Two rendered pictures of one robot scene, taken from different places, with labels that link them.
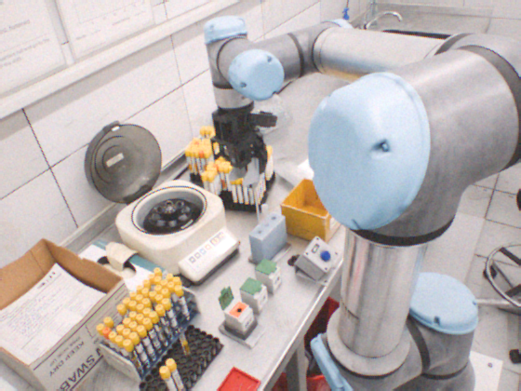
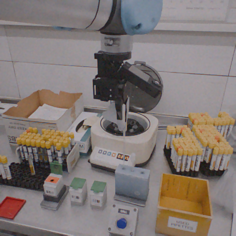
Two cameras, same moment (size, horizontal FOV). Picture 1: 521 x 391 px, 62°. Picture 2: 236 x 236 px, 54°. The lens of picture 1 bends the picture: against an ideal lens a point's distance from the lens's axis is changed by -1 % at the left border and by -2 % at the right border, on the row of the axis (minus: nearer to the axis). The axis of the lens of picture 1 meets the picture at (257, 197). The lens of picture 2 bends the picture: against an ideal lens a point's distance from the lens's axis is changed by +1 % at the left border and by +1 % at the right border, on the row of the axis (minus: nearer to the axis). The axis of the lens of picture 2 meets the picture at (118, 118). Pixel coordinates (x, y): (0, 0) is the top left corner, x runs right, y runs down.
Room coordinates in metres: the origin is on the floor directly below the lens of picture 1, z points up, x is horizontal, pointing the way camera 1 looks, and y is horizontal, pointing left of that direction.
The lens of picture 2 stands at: (0.56, -0.50, 1.45)
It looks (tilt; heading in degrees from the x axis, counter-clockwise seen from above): 28 degrees down; 67
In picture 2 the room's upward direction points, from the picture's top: straight up
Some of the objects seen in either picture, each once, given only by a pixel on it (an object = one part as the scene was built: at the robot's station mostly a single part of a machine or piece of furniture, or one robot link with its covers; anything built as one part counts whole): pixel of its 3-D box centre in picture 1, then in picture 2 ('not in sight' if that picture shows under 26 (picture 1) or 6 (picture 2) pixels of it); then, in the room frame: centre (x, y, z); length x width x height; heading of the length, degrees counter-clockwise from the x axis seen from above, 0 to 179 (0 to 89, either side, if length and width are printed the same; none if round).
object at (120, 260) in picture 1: (121, 270); (86, 129); (0.77, 0.36, 0.92); 0.24 x 0.12 x 0.10; 54
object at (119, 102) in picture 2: (256, 155); (120, 103); (0.77, -0.01, 1.21); 0.05 x 0.02 x 0.09; 48
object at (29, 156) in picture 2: (185, 343); (31, 167); (0.53, 0.18, 0.93); 0.01 x 0.01 x 0.10; 54
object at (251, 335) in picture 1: (241, 326); (55, 193); (0.59, 0.07, 0.89); 0.09 x 0.05 x 0.04; 51
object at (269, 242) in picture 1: (268, 239); (132, 183); (0.81, -0.02, 0.92); 0.10 x 0.07 x 0.10; 139
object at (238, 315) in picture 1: (239, 317); (54, 186); (0.59, 0.07, 0.92); 0.05 x 0.04 x 0.06; 51
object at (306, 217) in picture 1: (313, 210); (182, 205); (0.90, -0.15, 0.93); 0.13 x 0.13 x 0.10; 53
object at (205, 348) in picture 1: (177, 353); (24, 165); (0.51, 0.20, 0.93); 0.17 x 0.09 x 0.11; 144
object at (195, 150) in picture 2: not in sight; (192, 162); (1.05, -0.02, 0.93); 0.02 x 0.02 x 0.11
